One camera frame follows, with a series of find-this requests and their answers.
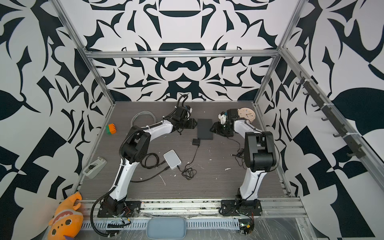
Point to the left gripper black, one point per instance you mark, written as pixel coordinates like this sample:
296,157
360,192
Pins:
194,124

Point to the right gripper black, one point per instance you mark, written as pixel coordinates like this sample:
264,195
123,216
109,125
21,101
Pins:
218,129

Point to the black switch box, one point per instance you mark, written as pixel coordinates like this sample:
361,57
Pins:
204,126

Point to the white network switch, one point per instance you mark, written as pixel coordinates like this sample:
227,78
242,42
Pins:
172,159

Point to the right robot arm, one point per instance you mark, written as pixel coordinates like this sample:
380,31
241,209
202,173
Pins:
259,151

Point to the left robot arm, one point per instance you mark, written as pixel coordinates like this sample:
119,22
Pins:
135,148

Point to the orange green toy block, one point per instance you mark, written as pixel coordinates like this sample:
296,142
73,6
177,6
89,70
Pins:
111,129

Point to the grey tape dispenser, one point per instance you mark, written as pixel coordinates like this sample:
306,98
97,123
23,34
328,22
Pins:
94,168

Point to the grey blue cushion pad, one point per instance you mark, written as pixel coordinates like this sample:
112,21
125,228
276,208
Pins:
166,228

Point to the orange plush fish toy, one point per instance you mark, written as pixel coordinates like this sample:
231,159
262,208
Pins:
67,221

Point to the black wall hook rail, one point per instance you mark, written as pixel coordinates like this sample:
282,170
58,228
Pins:
333,115

